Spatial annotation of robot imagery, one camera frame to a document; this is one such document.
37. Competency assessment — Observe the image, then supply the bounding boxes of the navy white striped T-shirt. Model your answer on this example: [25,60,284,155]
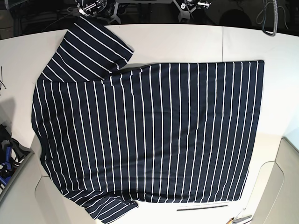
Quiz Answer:
[31,17,264,224]

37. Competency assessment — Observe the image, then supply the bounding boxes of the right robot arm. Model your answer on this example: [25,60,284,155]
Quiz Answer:
[75,0,121,24]

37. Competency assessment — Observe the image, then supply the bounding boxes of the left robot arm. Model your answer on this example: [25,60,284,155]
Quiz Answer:
[172,0,212,22]

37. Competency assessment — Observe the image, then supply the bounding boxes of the grey tool at bottom edge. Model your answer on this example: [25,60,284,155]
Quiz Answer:
[227,209,253,224]

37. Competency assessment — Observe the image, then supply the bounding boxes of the black cable ties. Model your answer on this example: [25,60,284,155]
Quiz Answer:
[0,66,7,89]

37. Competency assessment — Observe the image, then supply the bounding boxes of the grey corrugated hose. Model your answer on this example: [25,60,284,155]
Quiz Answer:
[256,0,290,37]

